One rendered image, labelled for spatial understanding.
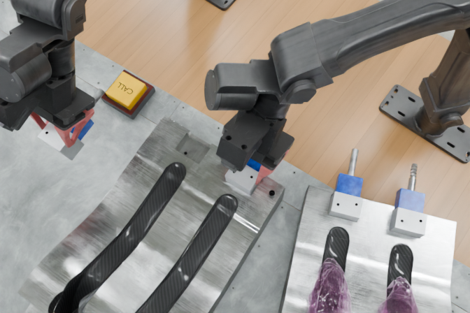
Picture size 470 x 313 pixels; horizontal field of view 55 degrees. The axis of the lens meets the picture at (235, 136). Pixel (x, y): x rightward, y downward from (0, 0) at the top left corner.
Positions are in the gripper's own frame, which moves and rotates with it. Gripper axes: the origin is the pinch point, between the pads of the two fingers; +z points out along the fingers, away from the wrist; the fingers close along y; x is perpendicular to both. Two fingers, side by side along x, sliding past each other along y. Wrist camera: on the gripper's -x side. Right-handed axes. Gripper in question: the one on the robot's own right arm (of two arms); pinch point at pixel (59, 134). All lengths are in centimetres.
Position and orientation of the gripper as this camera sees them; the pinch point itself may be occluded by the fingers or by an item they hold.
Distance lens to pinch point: 81.7
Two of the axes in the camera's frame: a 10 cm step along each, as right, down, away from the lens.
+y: 8.4, 4.9, -2.2
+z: -2.2, 6.9, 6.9
